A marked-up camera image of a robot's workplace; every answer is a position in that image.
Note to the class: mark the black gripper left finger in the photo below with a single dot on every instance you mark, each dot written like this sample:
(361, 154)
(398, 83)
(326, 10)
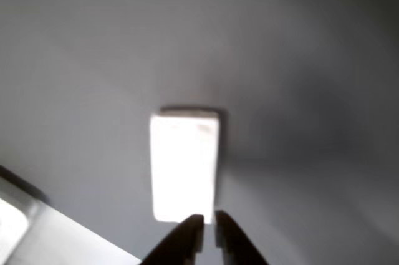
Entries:
(180, 243)

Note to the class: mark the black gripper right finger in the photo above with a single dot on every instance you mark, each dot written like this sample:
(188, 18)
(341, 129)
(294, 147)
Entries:
(232, 243)

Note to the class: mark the white rectangular block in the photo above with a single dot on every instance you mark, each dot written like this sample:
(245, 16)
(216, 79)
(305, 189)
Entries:
(182, 168)

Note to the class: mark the white rounded device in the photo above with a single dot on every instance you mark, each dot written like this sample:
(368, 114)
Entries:
(12, 224)

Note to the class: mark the grey table mat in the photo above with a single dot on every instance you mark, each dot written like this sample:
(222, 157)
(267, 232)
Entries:
(280, 59)

